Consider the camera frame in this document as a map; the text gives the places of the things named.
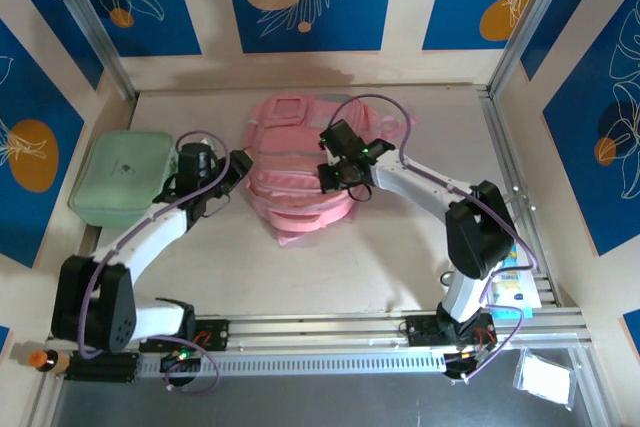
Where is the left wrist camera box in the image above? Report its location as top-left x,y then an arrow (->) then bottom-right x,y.
177,141 -> 217,189

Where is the blue floral wall poster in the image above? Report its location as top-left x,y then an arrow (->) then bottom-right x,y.
542,0 -> 640,257
0,0 -> 105,92
64,0 -> 203,58
519,0 -> 616,81

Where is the grey metal plate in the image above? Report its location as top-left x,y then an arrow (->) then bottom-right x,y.
49,375 -> 589,427

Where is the aluminium front rail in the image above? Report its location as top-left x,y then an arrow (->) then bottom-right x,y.
47,315 -> 591,354

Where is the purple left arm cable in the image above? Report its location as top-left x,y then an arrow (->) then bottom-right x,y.
77,129 -> 235,396

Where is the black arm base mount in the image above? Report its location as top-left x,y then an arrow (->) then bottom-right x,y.
399,314 -> 500,348
138,319 -> 230,354

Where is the aluminium side rail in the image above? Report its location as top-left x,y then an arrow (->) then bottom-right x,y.
480,88 -> 559,309

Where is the white plastic bag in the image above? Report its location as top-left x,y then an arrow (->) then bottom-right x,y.
514,349 -> 574,406

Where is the brown bottle orange cap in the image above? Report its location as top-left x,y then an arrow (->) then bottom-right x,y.
27,349 -> 71,376

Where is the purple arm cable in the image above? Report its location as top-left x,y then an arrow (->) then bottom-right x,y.
324,93 -> 540,386
77,129 -> 235,396

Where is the aluminium frame post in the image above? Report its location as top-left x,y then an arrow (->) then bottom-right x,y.
37,0 -> 140,101
489,0 -> 576,98

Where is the blue white paper package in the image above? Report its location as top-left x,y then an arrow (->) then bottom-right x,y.
487,241 -> 535,319

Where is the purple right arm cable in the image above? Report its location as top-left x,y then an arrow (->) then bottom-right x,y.
324,93 -> 540,386

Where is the mint green zip case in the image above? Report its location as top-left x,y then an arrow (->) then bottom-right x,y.
67,130 -> 181,229

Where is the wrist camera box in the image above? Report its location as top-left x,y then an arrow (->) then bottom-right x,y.
177,141 -> 217,189
319,119 -> 365,159

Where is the blue poster beige circle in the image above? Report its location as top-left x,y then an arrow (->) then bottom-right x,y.
221,0 -> 399,54

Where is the pink backpack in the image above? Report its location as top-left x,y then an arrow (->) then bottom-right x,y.
244,92 -> 424,247

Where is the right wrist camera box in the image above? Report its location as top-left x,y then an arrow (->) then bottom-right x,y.
319,119 -> 365,159

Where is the slotted cable tray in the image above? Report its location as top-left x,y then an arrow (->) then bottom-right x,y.
137,351 -> 447,379

